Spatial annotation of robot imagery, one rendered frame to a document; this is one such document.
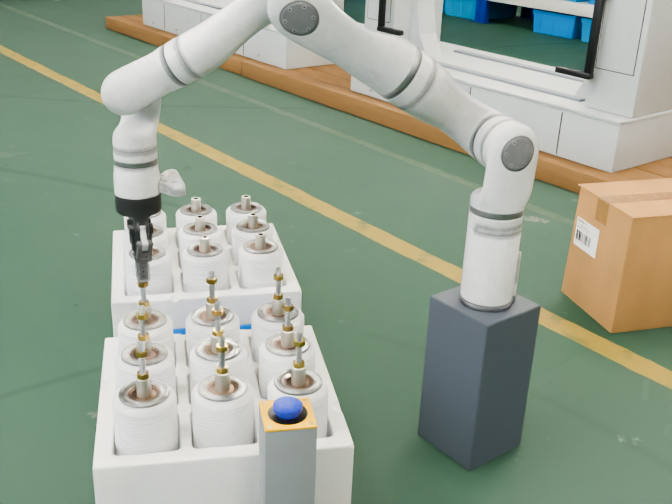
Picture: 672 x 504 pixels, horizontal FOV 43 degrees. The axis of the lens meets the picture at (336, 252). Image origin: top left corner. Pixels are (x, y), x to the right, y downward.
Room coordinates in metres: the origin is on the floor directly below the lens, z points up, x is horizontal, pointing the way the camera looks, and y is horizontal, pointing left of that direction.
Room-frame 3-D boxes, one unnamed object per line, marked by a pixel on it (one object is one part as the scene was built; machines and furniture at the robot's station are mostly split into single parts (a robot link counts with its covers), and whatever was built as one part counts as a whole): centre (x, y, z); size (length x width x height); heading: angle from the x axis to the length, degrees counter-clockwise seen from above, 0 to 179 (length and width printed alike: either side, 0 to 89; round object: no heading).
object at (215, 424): (1.12, 0.17, 0.16); 0.10 x 0.10 x 0.18
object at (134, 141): (1.33, 0.33, 0.62); 0.09 x 0.07 x 0.15; 168
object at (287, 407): (0.96, 0.06, 0.32); 0.04 x 0.04 x 0.02
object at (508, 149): (1.36, -0.27, 0.54); 0.09 x 0.09 x 0.17; 20
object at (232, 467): (1.23, 0.19, 0.09); 0.39 x 0.39 x 0.18; 12
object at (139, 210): (1.32, 0.33, 0.45); 0.08 x 0.08 x 0.09
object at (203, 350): (1.23, 0.19, 0.25); 0.08 x 0.08 x 0.01
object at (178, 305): (1.75, 0.30, 0.09); 0.39 x 0.39 x 0.18; 14
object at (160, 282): (1.61, 0.39, 0.16); 0.10 x 0.10 x 0.18
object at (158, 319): (1.32, 0.33, 0.25); 0.08 x 0.08 x 0.01
